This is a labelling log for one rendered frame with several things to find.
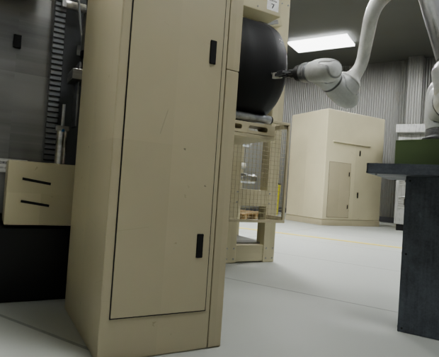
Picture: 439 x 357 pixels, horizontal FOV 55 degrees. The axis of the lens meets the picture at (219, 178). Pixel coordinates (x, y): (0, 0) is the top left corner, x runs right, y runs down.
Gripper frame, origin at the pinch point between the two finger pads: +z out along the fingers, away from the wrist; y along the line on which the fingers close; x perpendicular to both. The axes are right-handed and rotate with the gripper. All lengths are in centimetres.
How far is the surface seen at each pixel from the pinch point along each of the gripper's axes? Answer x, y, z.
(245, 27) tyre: -21.7, 14.6, 12.8
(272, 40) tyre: -17.9, 0.5, 7.7
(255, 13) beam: -46, -19, 60
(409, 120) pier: -55, -665, 434
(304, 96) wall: -92, -564, 672
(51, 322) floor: 106, 100, -27
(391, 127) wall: -37, -666, 478
